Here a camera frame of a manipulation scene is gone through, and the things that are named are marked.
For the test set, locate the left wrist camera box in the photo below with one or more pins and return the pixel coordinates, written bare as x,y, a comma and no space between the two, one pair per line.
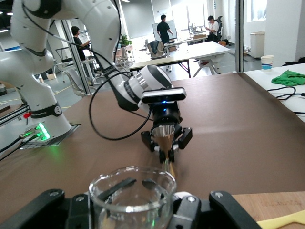
164,95

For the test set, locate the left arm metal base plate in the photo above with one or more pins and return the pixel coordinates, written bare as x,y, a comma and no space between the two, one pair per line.
57,143

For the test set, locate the paper cup blue band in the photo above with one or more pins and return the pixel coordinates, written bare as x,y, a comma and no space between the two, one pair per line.
267,63

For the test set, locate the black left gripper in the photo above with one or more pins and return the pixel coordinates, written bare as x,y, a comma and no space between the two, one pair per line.
166,114

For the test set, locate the small glass measuring cup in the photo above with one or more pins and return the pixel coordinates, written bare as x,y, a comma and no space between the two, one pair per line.
107,214

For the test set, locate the black office chair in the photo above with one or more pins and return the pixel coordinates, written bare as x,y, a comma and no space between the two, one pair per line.
220,26

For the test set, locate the person in black clothes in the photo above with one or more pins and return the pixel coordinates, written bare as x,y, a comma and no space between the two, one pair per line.
164,31
79,45

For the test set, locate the potted plant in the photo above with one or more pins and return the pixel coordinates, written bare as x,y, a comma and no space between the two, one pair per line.
125,41

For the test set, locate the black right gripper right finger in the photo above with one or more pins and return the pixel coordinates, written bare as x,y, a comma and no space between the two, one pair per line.
214,214

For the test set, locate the white bin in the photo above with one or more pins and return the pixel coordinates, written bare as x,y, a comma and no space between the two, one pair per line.
257,45

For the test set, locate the office chair with jacket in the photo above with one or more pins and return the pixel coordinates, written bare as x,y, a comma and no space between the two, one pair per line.
157,50

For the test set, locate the grey partition post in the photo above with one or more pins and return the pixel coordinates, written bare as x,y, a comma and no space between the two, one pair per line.
239,35

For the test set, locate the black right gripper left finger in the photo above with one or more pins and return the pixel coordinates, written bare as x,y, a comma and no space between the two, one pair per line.
47,210

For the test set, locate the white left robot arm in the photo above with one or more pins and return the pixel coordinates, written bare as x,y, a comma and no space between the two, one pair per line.
35,78

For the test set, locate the steel double jigger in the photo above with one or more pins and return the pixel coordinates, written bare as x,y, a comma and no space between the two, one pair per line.
164,138

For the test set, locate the brown table cover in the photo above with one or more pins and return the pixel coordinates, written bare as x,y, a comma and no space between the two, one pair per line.
238,143

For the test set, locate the whiteboard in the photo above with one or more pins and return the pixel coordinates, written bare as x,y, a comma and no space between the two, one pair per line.
172,26

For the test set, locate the white office desk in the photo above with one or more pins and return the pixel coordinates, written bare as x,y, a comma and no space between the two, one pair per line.
202,50

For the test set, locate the wooden cutting board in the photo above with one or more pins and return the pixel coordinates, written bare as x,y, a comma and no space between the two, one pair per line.
274,205

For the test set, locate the person in white shirt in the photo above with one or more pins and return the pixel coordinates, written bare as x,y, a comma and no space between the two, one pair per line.
213,28

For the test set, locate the yellow plastic knife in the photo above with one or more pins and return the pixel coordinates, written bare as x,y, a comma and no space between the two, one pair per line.
286,219

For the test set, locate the green cloth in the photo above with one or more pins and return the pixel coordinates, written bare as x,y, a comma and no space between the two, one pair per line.
288,78

